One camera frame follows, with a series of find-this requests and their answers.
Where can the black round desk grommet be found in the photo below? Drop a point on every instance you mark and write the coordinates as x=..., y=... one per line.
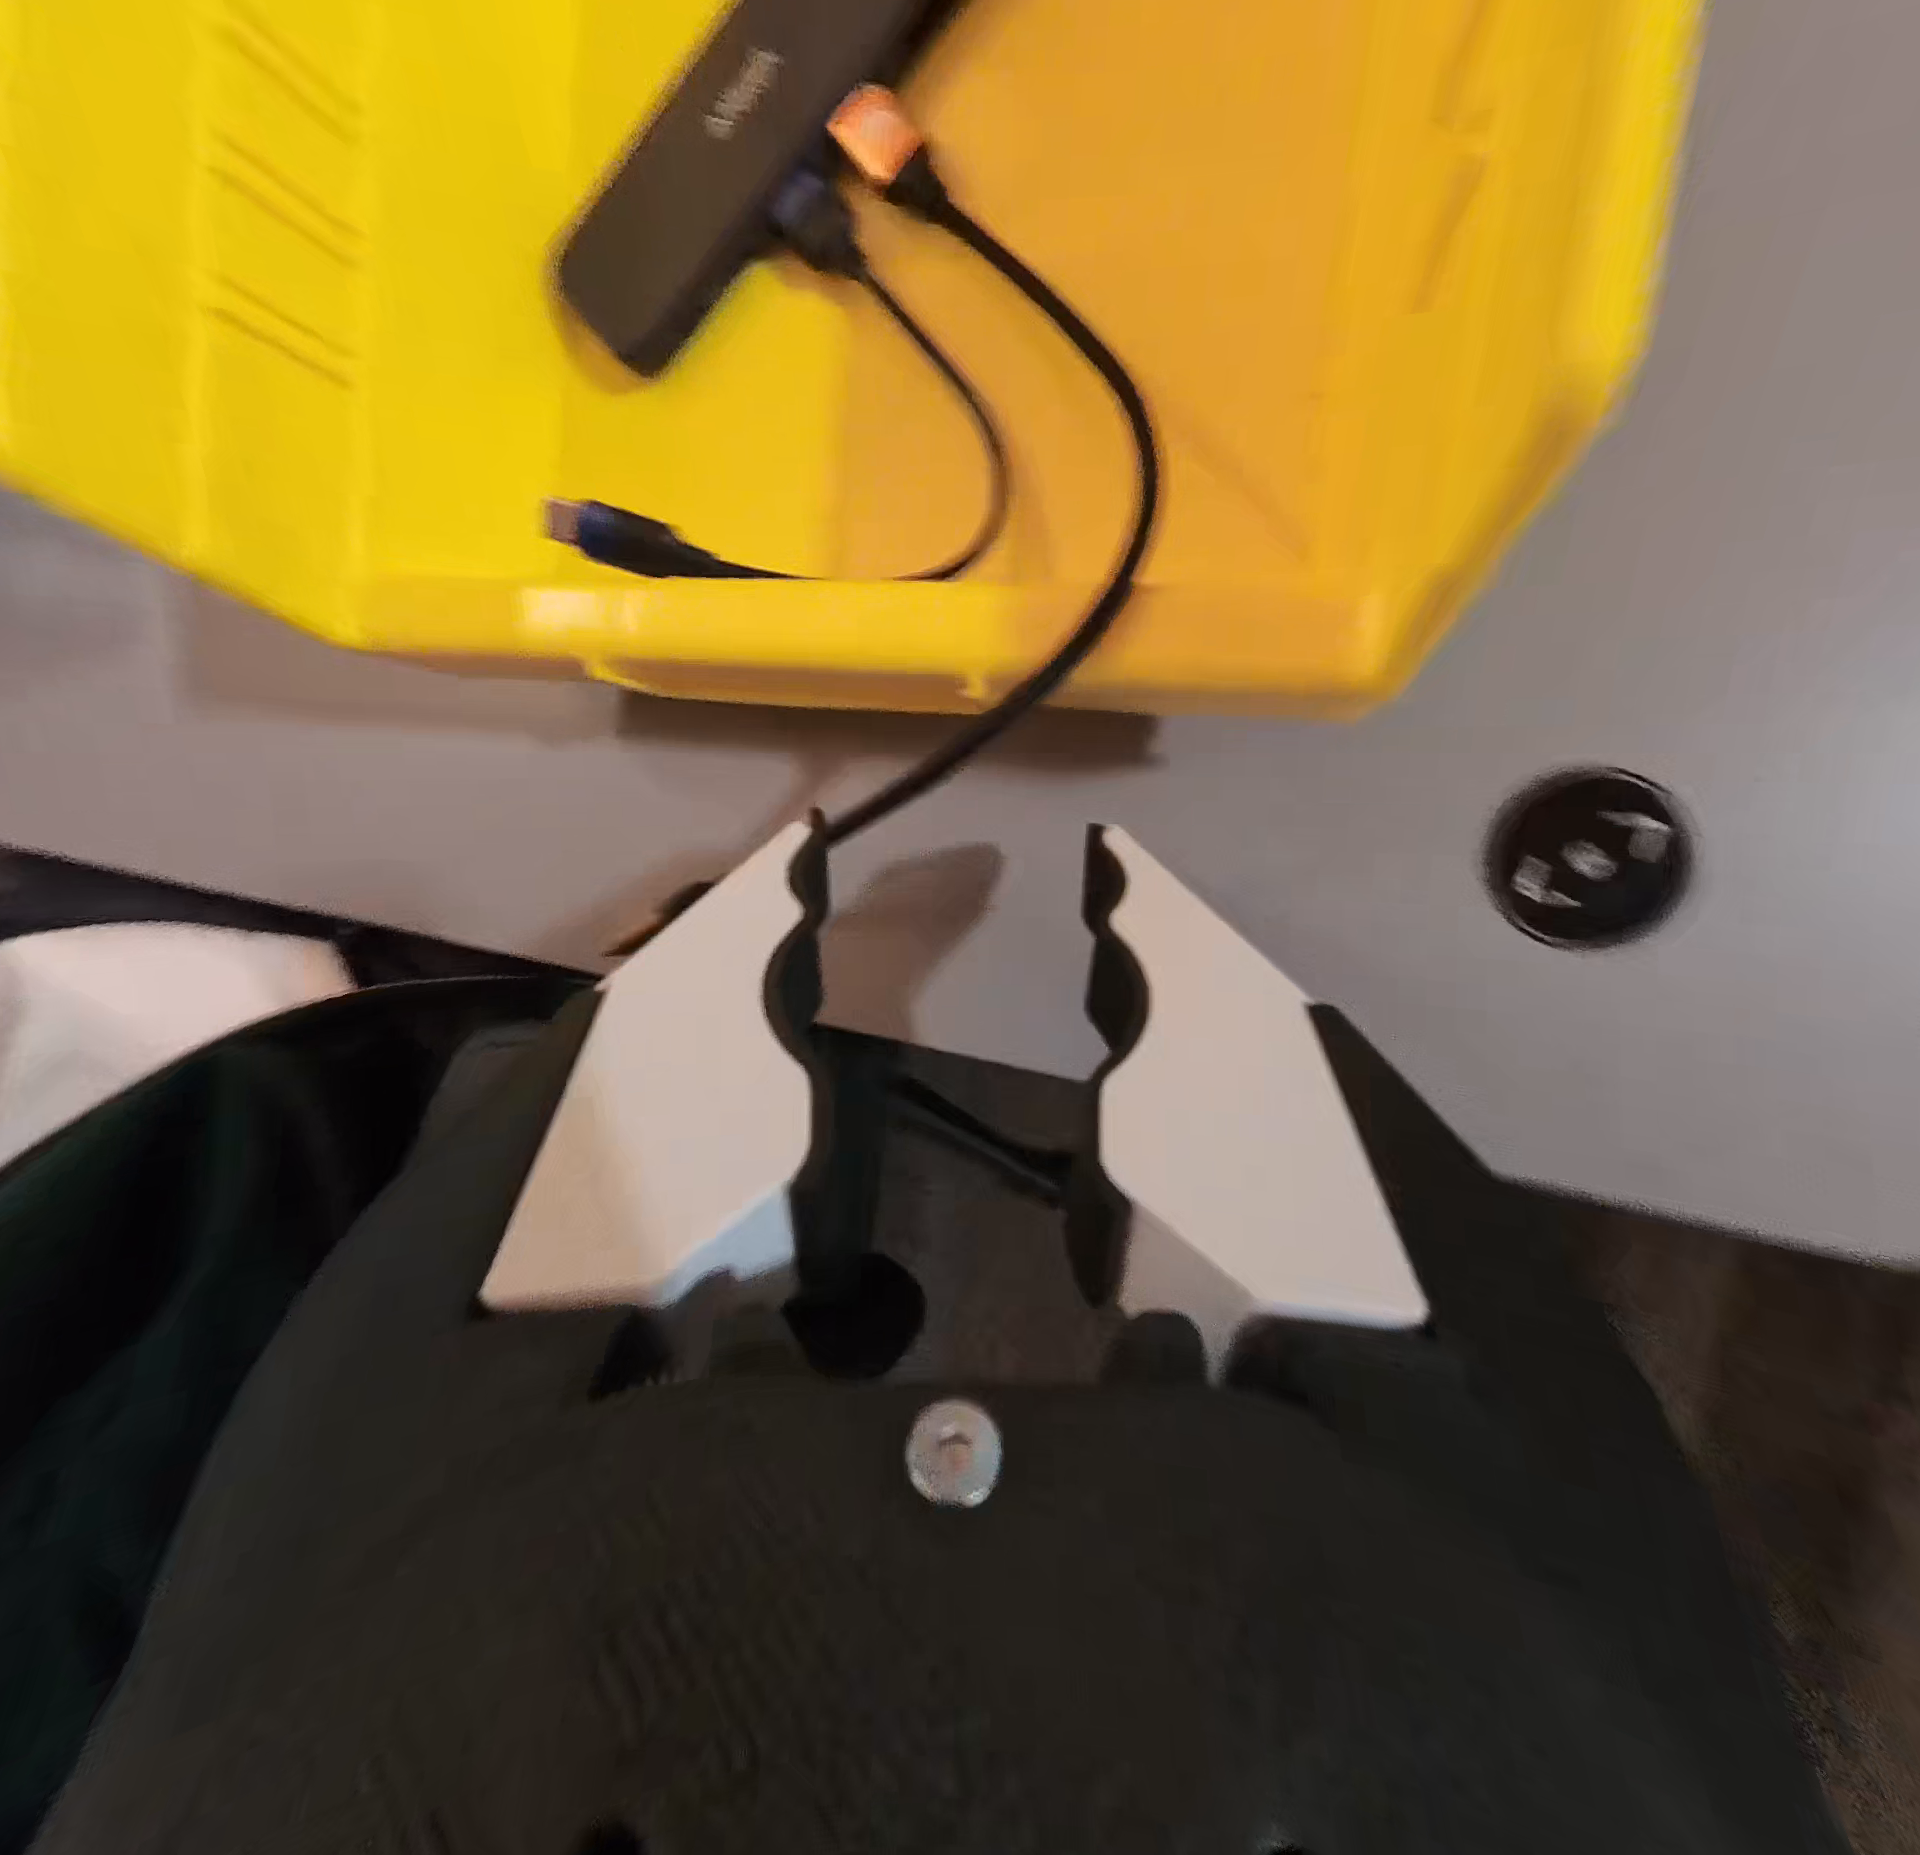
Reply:
x=1590, y=853

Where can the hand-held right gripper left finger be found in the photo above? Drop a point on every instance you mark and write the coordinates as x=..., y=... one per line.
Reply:
x=661, y=1121

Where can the slim dark grey USB hub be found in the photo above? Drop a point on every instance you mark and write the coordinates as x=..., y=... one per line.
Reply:
x=720, y=190

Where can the yellow plastic bin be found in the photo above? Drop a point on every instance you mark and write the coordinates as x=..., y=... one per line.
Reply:
x=1351, y=311

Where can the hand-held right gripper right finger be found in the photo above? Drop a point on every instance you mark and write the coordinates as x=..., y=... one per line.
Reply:
x=1261, y=1151

